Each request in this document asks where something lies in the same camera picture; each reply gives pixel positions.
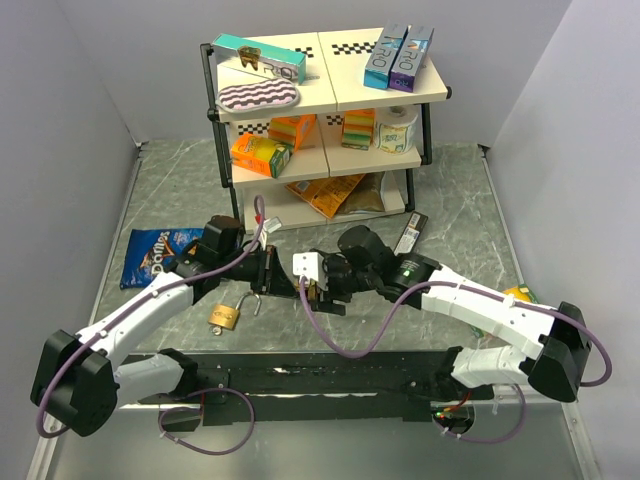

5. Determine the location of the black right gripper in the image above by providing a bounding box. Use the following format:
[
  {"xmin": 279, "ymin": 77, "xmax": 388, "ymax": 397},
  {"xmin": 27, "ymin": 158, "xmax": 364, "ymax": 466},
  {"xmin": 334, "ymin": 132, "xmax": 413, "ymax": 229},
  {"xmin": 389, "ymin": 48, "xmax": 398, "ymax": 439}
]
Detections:
[{"xmin": 311, "ymin": 253, "xmax": 379, "ymax": 316}]

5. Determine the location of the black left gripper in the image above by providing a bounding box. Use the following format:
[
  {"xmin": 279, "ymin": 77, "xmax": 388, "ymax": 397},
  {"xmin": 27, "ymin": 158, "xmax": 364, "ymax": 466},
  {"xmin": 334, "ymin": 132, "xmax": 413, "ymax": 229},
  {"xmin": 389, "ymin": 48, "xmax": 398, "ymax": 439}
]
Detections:
[{"xmin": 218, "ymin": 244, "xmax": 300, "ymax": 298}]

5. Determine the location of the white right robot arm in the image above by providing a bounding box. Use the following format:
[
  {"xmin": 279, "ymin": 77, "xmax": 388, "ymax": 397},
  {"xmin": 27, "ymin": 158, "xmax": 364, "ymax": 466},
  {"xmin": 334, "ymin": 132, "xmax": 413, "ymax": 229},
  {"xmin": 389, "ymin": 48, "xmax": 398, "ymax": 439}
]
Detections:
[{"xmin": 293, "ymin": 225, "xmax": 591, "ymax": 403}]

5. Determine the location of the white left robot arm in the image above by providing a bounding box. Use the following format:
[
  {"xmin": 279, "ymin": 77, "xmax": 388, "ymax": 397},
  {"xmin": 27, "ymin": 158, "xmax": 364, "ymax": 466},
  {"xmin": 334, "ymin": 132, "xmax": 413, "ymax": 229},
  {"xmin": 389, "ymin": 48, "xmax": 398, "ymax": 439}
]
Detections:
[{"xmin": 30, "ymin": 215, "xmax": 298, "ymax": 438}]

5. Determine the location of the large brass padlock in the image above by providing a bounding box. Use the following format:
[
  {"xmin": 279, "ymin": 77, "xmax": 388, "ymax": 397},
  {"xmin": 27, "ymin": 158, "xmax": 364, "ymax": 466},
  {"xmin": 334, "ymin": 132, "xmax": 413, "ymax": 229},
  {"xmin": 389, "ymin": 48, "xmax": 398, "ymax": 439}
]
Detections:
[{"xmin": 208, "ymin": 291, "xmax": 262, "ymax": 336}]

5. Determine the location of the orange snack packet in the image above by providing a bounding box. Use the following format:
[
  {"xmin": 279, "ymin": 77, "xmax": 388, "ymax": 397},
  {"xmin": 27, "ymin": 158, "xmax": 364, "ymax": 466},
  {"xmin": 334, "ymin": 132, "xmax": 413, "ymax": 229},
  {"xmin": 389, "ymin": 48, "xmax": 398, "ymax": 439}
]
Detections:
[{"xmin": 285, "ymin": 174, "xmax": 365, "ymax": 219}]

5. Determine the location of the brown seed bag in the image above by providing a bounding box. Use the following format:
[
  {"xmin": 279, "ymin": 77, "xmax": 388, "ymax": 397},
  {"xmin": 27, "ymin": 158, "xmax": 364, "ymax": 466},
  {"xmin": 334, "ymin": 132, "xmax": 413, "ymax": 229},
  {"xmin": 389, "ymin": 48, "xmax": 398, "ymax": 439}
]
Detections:
[{"xmin": 337, "ymin": 172, "xmax": 385, "ymax": 215}]

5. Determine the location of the orange sponge box front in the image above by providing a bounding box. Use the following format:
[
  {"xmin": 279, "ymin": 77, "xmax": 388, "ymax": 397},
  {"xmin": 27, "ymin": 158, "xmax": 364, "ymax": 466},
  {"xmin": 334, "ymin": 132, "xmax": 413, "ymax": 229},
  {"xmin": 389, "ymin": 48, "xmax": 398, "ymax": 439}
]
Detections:
[{"xmin": 230, "ymin": 133, "xmax": 291, "ymax": 178}]

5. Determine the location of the orange sponge box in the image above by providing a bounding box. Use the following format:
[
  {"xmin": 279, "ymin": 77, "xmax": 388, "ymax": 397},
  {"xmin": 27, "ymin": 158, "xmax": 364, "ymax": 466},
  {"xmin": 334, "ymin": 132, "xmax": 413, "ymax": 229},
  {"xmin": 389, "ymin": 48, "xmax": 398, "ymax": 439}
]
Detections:
[
  {"xmin": 268, "ymin": 114, "xmax": 316, "ymax": 152},
  {"xmin": 230, "ymin": 133, "xmax": 291, "ymax": 178}
]

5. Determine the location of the blue Doritos chip bag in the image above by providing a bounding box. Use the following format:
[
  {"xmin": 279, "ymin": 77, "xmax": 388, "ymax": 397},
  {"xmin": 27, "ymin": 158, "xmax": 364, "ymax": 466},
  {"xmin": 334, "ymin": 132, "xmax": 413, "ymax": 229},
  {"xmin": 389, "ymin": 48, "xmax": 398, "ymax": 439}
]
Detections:
[{"xmin": 120, "ymin": 228, "xmax": 203, "ymax": 290}]

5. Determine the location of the beige three-tier shelf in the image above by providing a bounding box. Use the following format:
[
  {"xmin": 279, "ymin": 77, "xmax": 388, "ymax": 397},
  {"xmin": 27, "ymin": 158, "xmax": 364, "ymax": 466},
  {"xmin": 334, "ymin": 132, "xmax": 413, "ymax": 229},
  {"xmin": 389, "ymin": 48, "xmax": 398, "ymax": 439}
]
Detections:
[{"xmin": 200, "ymin": 28, "xmax": 451, "ymax": 232}]

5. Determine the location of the orange sponge box rear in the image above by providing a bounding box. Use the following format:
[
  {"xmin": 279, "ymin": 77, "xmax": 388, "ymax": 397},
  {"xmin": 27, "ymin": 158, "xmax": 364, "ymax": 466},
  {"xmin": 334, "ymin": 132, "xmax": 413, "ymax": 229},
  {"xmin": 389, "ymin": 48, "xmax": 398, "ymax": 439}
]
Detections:
[{"xmin": 268, "ymin": 114, "xmax": 316, "ymax": 152}]

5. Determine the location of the colourful sponge stack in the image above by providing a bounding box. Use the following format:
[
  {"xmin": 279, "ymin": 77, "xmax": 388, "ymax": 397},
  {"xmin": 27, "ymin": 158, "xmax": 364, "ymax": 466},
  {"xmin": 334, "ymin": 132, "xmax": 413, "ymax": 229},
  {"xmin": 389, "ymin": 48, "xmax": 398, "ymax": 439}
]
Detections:
[{"xmin": 341, "ymin": 109, "xmax": 375, "ymax": 150}]

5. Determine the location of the toilet paper roll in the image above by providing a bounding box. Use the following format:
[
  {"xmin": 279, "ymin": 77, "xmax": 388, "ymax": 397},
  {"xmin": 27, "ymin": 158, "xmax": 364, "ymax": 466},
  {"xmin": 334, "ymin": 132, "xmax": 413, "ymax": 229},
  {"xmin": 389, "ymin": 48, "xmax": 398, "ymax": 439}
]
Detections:
[{"xmin": 373, "ymin": 105, "xmax": 419, "ymax": 155}]

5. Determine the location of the orange sponge pack on table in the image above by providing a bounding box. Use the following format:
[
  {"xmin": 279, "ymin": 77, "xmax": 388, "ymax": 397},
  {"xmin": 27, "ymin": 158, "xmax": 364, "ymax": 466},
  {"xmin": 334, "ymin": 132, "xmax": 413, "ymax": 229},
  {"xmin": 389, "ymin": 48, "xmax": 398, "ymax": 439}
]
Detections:
[{"xmin": 471, "ymin": 284, "xmax": 539, "ymax": 342}]

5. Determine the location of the blue toothpaste box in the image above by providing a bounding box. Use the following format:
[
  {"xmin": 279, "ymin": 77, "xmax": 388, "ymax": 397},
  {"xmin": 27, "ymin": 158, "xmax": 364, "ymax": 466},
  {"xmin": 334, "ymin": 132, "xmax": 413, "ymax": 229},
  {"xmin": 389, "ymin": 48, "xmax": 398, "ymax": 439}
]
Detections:
[{"xmin": 363, "ymin": 21, "xmax": 409, "ymax": 90}]

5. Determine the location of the teal toothpaste box lying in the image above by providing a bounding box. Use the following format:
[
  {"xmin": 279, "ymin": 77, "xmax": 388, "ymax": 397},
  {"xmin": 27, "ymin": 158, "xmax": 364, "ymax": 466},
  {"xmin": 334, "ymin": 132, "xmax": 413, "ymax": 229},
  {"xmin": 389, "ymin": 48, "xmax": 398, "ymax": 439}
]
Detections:
[{"xmin": 212, "ymin": 34, "xmax": 306, "ymax": 84}]

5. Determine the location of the purple toothpaste box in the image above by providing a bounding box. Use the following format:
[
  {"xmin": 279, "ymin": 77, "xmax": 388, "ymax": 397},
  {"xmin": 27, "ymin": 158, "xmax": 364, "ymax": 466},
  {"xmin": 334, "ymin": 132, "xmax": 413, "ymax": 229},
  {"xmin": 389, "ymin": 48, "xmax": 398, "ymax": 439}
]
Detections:
[{"xmin": 389, "ymin": 25, "xmax": 435, "ymax": 93}]

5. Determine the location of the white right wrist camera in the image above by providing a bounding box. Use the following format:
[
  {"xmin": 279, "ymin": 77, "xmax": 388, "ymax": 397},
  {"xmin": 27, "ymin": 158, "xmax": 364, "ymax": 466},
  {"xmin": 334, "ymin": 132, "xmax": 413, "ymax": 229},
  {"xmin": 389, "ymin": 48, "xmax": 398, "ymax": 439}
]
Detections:
[{"xmin": 292, "ymin": 251, "xmax": 328, "ymax": 291}]

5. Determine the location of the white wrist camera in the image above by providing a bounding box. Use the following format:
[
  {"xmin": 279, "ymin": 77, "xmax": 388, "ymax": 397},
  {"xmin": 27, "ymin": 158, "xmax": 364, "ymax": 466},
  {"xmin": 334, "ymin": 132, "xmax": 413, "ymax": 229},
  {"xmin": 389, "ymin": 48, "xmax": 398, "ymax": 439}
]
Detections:
[
  {"xmin": 255, "ymin": 215, "xmax": 282, "ymax": 234},
  {"xmin": 292, "ymin": 251, "xmax": 328, "ymax": 291}
]

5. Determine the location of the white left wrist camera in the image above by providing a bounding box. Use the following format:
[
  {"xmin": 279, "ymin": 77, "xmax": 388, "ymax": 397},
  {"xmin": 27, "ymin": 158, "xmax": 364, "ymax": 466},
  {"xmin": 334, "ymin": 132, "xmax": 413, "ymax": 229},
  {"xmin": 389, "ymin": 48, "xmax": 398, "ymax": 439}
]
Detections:
[{"xmin": 255, "ymin": 215, "xmax": 282, "ymax": 234}]

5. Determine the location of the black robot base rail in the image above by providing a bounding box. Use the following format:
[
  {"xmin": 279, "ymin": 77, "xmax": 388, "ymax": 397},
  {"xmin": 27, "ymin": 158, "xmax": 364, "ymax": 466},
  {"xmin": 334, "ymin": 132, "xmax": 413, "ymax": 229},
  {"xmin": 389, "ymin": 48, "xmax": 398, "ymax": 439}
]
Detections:
[{"xmin": 124, "ymin": 349, "xmax": 501, "ymax": 427}]

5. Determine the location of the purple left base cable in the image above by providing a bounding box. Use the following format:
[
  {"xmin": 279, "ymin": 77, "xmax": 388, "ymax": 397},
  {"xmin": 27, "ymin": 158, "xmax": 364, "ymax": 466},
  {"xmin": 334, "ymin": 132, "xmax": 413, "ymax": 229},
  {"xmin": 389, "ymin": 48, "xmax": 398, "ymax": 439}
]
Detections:
[{"xmin": 157, "ymin": 387, "xmax": 256, "ymax": 456}]

